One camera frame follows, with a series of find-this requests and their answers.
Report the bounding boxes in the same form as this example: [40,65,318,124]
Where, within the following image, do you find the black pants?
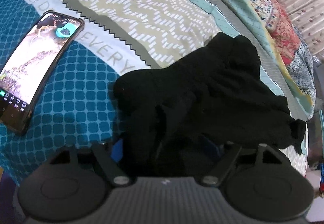
[113,32,307,179]

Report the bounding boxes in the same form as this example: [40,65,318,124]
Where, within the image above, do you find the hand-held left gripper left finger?
[49,139,134,188]

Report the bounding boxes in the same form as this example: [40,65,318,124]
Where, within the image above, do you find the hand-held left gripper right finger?
[200,135,285,187]

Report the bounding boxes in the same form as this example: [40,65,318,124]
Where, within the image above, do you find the grey teal quilted blanket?
[134,0,314,121]

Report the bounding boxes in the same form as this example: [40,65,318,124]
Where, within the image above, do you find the smartphone in dark case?
[0,11,85,135]

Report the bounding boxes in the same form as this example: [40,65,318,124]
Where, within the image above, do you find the teal beige printed bedspread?
[0,0,314,189]

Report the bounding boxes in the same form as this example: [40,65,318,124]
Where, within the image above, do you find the floral patchwork quilt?
[215,0,317,95]

